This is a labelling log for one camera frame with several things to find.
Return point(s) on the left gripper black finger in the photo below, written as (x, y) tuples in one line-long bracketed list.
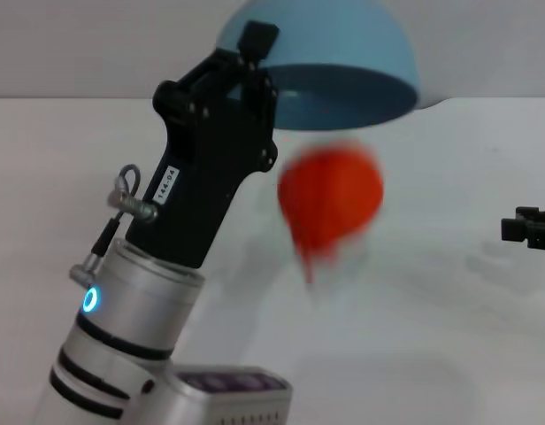
[(257, 42)]

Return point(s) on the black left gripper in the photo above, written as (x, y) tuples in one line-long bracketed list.
[(197, 177)]

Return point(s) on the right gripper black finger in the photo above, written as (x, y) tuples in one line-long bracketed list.
[(535, 232), (538, 211)]

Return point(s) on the blue bowl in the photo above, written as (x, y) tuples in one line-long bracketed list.
[(334, 48)]

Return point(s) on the orange fruit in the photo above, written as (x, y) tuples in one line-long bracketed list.
[(330, 195)]

